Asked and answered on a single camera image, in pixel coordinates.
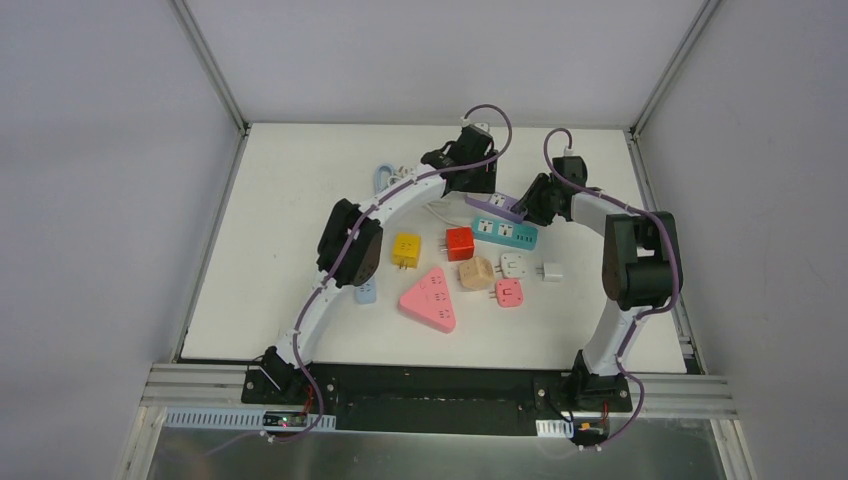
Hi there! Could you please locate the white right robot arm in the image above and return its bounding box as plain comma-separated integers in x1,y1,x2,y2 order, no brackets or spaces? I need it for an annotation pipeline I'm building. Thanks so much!
514,155,683,410

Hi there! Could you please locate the white coiled cable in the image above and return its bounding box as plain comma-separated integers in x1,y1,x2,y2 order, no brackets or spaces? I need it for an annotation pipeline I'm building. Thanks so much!
423,201,473,228

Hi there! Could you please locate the pink power strip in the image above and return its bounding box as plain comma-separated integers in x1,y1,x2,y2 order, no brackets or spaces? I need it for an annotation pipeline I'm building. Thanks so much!
398,267,457,334

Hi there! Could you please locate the beige cube socket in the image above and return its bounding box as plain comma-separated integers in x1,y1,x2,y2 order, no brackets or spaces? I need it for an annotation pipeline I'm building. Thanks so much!
458,256,495,291

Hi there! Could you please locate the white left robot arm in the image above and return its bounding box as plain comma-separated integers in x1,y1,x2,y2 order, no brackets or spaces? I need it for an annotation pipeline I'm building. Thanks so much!
258,123,501,405

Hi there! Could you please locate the yellow cube socket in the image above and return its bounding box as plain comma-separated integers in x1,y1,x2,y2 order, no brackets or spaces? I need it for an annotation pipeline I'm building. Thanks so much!
391,232,422,269

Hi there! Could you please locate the purple power strip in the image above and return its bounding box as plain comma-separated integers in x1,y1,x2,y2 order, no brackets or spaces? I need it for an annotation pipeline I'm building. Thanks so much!
464,192,524,224

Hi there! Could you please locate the teal power strip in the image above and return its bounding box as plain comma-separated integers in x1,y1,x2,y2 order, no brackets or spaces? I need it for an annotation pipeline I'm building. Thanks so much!
470,217,538,251

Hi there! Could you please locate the pink plug adapter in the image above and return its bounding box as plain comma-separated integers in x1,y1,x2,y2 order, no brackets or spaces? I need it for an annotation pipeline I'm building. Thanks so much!
493,278,525,308

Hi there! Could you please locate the red cube socket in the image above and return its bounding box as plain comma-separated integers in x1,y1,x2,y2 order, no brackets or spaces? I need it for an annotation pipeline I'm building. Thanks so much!
441,226,475,262

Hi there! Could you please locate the small white plug adapter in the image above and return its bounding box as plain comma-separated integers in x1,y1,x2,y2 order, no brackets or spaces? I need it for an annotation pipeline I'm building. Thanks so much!
536,262,565,283

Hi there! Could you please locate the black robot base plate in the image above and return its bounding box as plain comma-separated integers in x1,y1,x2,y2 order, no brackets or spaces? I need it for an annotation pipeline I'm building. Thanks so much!
241,363,633,436

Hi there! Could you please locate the aluminium frame rail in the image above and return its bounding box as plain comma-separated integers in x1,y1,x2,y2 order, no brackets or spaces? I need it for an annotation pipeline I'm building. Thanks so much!
168,0,250,137

